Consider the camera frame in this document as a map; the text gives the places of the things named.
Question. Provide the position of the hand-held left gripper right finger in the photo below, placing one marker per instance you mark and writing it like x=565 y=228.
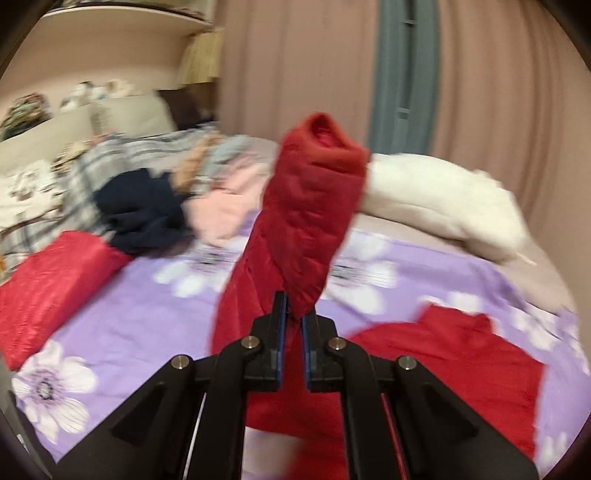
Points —
x=306 y=341

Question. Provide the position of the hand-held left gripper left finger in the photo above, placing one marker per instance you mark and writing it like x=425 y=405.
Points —
x=280 y=332

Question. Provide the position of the red puffer jacket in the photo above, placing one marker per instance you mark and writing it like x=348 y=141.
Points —
x=307 y=207

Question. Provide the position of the pink garment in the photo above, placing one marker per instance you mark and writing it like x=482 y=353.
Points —
x=221 y=203

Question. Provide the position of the purple floral bed sheet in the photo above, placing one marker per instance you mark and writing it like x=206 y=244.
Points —
x=138 y=314

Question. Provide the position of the navy blue garment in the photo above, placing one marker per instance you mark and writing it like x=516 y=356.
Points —
x=143 y=207

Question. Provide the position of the grey-blue garment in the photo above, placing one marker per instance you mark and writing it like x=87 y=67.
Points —
x=226 y=152

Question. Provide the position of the brown knitted garment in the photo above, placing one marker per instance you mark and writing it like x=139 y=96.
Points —
x=191 y=164

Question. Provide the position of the white plush goose toy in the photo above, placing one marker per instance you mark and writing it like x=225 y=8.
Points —
x=434 y=198

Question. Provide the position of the folded red quilted garment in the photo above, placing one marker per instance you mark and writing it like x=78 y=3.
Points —
x=51 y=286

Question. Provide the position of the grey plaid cloth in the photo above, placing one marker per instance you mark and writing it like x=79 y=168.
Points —
x=87 y=170

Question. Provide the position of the plain beige pillow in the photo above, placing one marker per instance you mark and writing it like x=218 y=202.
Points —
x=134 y=113

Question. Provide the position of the grey-blue curtain strip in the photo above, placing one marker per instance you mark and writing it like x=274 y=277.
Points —
x=404 y=69

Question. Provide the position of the white soft toys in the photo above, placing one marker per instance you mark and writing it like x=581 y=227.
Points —
x=92 y=94

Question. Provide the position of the stack of colourful things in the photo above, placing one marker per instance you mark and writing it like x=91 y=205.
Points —
x=23 y=113

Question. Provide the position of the cream curved wall shelf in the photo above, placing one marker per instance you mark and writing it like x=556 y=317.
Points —
x=115 y=41

